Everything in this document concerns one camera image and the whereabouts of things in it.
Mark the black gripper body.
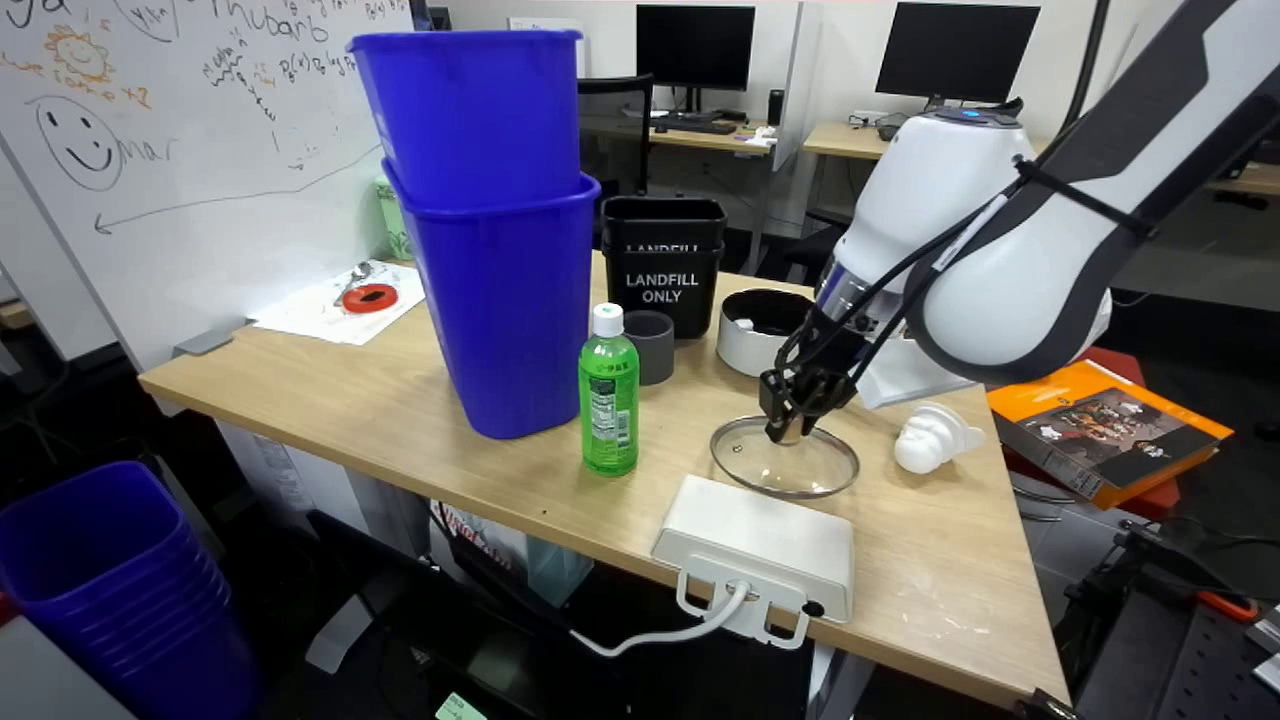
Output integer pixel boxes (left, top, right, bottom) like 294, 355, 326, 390
761, 314, 882, 430

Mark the glass lid with wooden knob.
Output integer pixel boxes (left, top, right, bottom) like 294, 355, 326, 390
707, 415, 861, 502

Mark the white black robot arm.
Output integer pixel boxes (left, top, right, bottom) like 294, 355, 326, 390
761, 0, 1280, 442

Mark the white light bulb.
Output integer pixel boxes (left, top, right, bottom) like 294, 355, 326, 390
894, 403, 984, 476

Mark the white power box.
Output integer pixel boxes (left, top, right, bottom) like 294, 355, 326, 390
653, 476, 851, 623

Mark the grey tape roll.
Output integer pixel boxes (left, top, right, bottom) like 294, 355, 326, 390
625, 314, 677, 385

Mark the green tea bottle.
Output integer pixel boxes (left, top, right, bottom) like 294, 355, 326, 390
575, 304, 641, 476

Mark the black landfill bin stack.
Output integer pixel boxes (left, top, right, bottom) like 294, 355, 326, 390
599, 196, 724, 340

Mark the orange book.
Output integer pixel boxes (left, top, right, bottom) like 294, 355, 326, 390
989, 360, 1233, 508

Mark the lower blue recycling bin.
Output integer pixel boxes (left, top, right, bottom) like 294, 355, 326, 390
384, 168, 599, 442

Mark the blue recycling bin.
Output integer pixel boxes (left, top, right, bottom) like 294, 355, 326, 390
353, 29, 579, 209
384, 168, 599, 442

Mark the background monitor right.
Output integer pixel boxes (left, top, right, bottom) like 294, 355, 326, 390
876, 6, 1037, 103

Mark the background monitor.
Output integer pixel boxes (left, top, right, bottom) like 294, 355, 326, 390
876, 6, 1037, 103
638, 6, 757, 89

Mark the background monitor left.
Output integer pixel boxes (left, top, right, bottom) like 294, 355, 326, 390
638, 6, 757, 89

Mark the upper blue recycling bin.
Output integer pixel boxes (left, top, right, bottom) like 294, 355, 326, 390
353, 29, 579, 209

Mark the red tape roll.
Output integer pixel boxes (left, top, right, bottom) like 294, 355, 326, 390
341, 284, 399, 318

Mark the white paper sheet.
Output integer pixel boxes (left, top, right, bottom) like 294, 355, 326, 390
254, 260, 423, 346

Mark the large whiteboard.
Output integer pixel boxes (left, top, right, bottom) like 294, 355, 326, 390
0, 0, 413, 368

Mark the stack of blue bins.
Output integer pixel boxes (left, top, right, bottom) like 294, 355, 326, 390
0, 460, 260, 720

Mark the white pot with wooden handle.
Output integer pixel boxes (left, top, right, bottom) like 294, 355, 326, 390
717, 287, 808, 378

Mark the white cable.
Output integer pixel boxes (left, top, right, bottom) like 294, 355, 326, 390
569, 567, 817, 664

